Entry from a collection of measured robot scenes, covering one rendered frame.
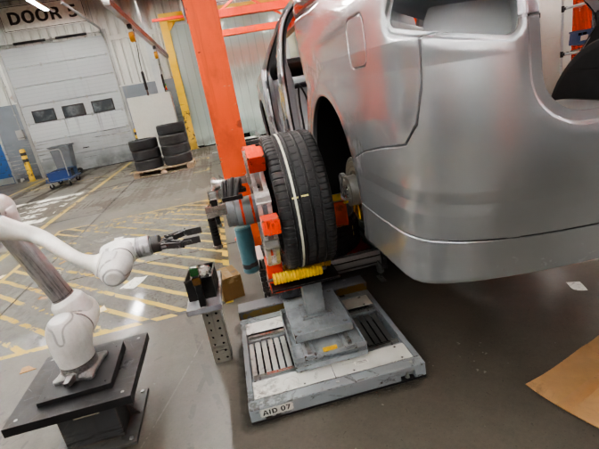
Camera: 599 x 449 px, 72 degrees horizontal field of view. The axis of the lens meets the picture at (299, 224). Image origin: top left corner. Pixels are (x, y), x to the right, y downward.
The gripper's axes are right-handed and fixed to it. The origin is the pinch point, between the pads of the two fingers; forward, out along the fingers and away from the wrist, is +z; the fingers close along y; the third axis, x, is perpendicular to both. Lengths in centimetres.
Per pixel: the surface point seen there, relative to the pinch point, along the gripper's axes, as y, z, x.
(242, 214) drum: -10.0, 20.6, 2.1
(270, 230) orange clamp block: 19.0, 30.6, 0.8
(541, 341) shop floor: 26, 149, -83
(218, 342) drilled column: -25, -7, -71
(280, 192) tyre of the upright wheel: 13.5, 38.0, 13.9
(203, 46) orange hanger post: -55, 20, 81
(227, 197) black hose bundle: 4.7, 16.4, 14.7
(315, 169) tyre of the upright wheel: 11, 55, 20
